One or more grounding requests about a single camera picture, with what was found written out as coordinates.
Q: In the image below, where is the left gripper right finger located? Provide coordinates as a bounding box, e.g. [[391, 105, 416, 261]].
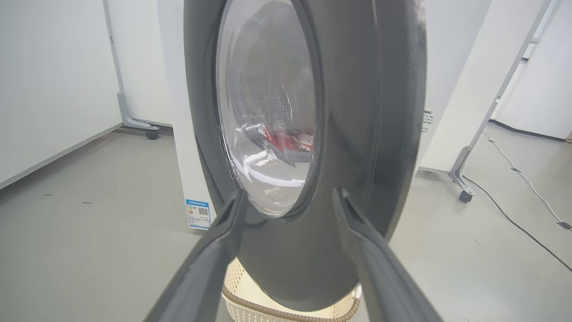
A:
[[332, 187, 443, 322]]

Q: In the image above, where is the washing machine glass door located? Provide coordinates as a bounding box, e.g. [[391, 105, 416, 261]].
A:
[[183, 0, 427, 312]]

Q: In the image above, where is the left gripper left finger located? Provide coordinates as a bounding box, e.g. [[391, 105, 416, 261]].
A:
[[145, 189, 249, 322]]

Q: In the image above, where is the red white striped jersey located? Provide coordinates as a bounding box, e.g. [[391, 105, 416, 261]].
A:
[[259, 125, 315, 155]]

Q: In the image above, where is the cream perforated laundry basket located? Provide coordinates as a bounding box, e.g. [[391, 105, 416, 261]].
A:
[[221, 257, 362, 322]]

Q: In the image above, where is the white washing machine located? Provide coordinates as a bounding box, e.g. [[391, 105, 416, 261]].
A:
[[156, 0, 447, 231]]

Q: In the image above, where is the black floor cable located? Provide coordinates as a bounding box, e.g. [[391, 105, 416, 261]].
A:
[[462, 176, 572, 272]]

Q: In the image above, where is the white floor cable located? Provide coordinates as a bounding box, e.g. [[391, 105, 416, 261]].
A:
[[483, 130, 572, 231]]

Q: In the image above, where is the white partition with metal leg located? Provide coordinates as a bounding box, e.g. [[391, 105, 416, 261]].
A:
[[418, 0, 559, 204], [103, 0, 175, 140]]

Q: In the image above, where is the blue energy label sticker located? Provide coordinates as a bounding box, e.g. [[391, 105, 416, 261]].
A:
[[185, 199, 211, 231]]

